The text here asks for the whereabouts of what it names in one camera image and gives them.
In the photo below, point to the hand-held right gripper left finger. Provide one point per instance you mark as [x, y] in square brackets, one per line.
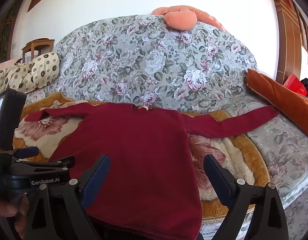
[95, 180]

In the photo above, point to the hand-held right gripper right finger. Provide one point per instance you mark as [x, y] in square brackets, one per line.
[218, 180]

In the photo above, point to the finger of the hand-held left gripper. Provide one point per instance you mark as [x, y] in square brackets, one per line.
[26, 152]
[51, 163]

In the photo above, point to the dark red sweater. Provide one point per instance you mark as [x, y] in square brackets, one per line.
[134, 155]

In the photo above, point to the person's left hand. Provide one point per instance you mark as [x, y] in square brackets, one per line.
[21, 226]

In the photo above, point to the cream pillow with round print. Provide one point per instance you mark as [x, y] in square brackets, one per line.
[45, 70]
[13, 78]

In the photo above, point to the pink pillow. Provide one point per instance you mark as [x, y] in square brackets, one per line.
[4, 66]

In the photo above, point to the floral bed sheet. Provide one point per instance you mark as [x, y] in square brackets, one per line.
[281, 142]

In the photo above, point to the wooden chair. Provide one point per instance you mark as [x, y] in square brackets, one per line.
[38, 46]

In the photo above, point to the dark green patterned screen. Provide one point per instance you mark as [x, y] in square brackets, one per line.
[4, 30]

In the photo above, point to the rust orange velvet cushion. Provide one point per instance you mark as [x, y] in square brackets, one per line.
[286, 102]

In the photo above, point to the red bag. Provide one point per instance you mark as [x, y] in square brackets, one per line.
[295, 85]

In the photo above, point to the salmon orange pillow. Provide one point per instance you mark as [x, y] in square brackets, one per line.
[180, 17]

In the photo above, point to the wooden door frame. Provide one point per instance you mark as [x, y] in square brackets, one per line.
[286, 30]

